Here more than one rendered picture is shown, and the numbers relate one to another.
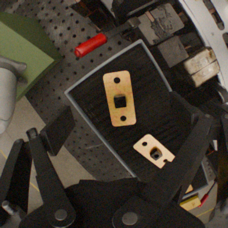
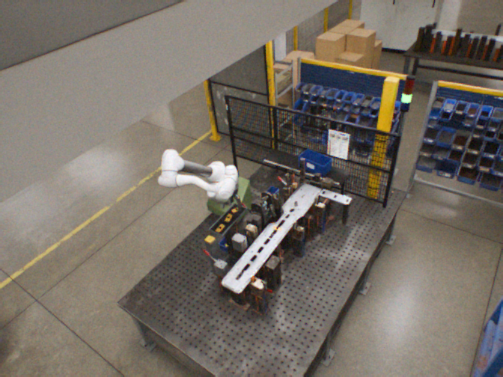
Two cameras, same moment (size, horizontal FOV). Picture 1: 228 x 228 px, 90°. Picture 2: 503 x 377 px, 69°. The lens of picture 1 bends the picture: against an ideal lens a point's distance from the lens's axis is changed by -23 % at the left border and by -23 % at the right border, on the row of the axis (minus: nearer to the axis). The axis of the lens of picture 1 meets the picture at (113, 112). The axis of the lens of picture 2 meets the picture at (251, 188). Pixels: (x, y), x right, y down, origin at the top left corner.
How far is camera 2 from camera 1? 3.07 m
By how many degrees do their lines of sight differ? 57
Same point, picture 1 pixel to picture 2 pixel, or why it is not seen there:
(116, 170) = (178, 265)
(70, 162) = (123, 282)
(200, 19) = (266, 231)
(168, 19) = (257, 218)
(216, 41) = (263, 237)
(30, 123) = (163, 238)
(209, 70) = (251, 228)
